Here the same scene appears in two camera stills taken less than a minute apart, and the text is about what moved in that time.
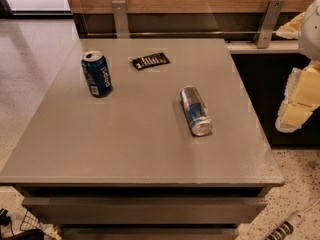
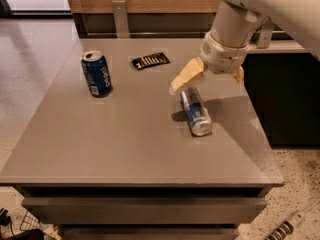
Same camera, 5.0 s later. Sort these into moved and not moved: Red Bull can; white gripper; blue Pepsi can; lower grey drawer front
Moved: white gripper
Not moved: lower grey drawer front; Red Bull can; blue Pepsi can
